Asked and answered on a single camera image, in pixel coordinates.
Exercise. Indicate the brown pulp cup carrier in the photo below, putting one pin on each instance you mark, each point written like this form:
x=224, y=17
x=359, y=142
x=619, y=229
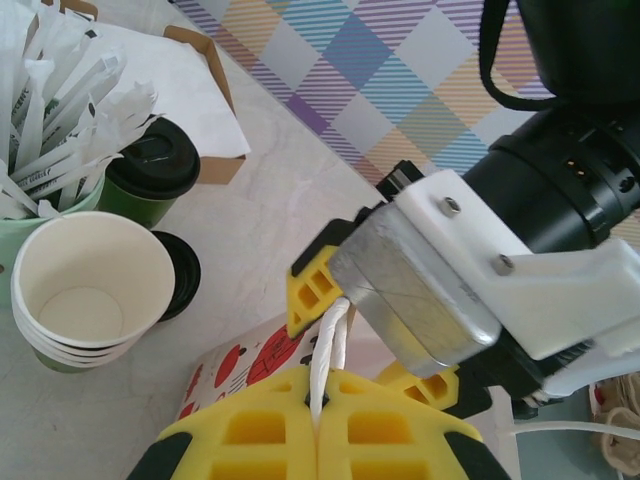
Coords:
x=620, y=430

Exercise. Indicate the black plastic cup lid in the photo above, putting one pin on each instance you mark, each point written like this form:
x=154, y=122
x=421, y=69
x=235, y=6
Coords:
x=160, y=160

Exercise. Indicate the mint green straw holder cup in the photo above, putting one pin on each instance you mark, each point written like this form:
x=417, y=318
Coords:
x=5, y=240

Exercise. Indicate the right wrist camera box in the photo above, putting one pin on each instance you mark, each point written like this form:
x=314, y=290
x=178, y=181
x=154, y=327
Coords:
x=425, y=300

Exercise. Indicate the green paper coffee cup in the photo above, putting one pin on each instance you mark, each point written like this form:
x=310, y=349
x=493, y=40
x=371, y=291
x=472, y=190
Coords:
x=135, y=205

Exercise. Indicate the white napkin stack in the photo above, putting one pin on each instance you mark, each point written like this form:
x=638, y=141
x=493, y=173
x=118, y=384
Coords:
x=190, y=100

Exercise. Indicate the white red printed paper bag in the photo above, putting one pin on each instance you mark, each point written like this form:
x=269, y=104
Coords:
x=240, y=360

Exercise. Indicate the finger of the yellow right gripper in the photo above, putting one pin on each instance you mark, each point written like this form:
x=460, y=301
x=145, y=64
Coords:
x=445, y=395
x=306, y=315

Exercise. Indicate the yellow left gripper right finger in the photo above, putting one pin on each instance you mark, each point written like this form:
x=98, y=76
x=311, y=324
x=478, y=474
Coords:
x=430, y=440

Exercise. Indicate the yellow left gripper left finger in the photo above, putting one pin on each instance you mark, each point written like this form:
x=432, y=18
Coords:
x=210, y=435

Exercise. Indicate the brown cardboard napkin tray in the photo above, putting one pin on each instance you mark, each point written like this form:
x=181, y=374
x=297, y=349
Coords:
x=220, y=171

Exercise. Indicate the white wrapped paper straw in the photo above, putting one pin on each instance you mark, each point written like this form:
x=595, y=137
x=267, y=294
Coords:
x=95, y=75
x=30, y=100
x=50, y=172

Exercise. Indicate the black cup lid stack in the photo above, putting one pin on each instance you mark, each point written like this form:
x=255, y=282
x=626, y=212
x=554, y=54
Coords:
x=185, y=270

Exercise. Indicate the green white paper cup stack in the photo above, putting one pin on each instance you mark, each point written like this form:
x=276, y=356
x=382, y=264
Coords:
x=90, y=260

